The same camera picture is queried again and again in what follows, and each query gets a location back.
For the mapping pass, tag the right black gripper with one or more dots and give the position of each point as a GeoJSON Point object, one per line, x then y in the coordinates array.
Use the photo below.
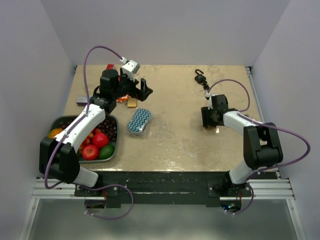
{"type": "Point", "coordinates": [206, 121]}

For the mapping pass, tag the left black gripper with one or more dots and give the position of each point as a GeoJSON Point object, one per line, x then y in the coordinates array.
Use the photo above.
{"type": "Point", "coordinates": [142, 94]}

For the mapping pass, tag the brass padlock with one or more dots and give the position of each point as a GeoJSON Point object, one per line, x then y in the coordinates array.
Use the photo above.
{"type": "Point", "coordinates": [210, 128]}
{"type": "Point", "coordinates": [132, 102]}

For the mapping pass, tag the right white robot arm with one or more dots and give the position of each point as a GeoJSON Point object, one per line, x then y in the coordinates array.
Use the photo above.
{"type": "Point", "coordinates": [261, 143]}

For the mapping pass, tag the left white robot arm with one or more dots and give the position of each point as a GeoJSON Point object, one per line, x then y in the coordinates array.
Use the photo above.
{"type": "Point", "coordinates": [58, 155]}

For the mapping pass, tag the orange razor package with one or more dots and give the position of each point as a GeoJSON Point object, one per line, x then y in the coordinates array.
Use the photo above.
{"type": "Point", "coordinates": [123, 99]}

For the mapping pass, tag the blue zigzag sponge pack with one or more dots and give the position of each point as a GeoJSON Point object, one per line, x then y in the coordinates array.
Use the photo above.
{"type": "Point", "coordinates": [137, 125]}

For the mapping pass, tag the red box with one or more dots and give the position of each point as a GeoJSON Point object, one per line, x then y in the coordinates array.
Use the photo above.
{"type": "Point", "coordinates": [110, 67]}

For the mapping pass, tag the dark grape bunch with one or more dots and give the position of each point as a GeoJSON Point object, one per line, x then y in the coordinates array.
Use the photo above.
{"type": "Point", "coordinates": [109, 127]}

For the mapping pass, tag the purple white toothpaste box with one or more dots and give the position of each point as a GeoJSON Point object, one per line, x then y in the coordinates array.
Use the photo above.
{"type": "Point", "coordinates": [82, 101]}

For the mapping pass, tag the red apple back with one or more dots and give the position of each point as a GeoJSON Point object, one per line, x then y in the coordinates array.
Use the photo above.
{"type": "Point", "coordinates": [100, 140]}

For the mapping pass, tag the red apple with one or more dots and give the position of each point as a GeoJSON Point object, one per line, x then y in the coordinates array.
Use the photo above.
{"type": "Point", "coordinates": [100, 140]}
{"type": "Point", "coordinates": [90, 152]}

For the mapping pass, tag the grey fruit tray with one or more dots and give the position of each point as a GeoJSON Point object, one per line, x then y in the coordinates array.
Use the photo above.
{"type": "Point", "coordinates": [79, 153]}

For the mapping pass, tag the green avocado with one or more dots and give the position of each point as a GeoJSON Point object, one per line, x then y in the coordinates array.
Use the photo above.
{"type": "Point", "coordinates": [106, 152]}

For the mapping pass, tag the small red fruits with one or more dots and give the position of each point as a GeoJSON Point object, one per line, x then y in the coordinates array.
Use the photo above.
{"type": "Point", "coordinates": [88, 139]}

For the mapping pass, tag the red apple front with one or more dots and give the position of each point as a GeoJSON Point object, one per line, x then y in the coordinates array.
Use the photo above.
{"type": "Point", "coordinates": [90, 152]}

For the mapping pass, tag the orange flower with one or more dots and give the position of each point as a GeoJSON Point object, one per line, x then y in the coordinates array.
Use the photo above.
{"type": "Point", "coordinates": [54, 132]}

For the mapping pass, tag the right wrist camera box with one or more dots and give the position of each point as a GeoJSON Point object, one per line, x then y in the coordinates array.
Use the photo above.
{"type": "Point", "coordinates": [208, 97]}

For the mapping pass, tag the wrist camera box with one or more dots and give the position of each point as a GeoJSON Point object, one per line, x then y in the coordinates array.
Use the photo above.
{"type": "Point", "coordinates": [129, 68]}
{"type": "Point", "coordinates": [208, 97]}

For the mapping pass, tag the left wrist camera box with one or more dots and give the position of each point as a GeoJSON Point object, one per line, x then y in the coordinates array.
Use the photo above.
{"type": "Point", "coordinates": [129, 68]}

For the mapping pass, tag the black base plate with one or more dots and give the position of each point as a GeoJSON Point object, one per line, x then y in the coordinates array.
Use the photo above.
{"type": "Point", "coordinates": [212, 189]}

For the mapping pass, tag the aluminium rail frame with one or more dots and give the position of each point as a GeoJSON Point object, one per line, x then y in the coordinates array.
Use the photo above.
{"type": "Point", "coordinates": [265, 182]}

